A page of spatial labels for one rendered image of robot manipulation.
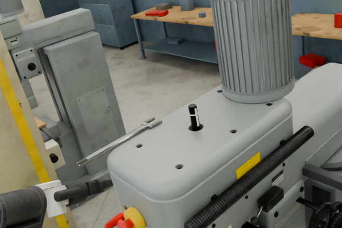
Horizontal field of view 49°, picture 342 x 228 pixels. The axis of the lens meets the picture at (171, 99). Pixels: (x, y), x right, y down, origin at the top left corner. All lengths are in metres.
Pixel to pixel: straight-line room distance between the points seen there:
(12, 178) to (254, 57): 2.06
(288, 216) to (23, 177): 1.94
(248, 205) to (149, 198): 0.30
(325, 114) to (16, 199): 0.93
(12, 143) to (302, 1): 4.33
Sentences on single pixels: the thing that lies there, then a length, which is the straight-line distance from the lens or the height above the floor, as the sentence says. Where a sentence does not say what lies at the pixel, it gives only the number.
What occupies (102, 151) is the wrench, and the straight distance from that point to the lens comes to 0.92.
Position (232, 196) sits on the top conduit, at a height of 1.80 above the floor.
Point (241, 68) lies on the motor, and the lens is 0.97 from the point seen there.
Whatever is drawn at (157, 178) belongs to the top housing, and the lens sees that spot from 0.79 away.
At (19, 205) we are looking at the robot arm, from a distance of 1.10.
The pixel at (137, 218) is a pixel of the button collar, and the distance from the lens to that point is 0.88.
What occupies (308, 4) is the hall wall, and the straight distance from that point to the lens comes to 5.65.
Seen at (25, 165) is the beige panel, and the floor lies 1.09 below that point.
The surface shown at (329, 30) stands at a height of 0.88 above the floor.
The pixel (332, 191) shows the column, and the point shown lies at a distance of 1.31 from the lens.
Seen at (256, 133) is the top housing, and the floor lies 1.88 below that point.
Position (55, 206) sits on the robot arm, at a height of 1.55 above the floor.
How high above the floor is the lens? 2.36
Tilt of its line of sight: 25 degrees down
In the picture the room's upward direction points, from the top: 12 degrees counter-clockwise
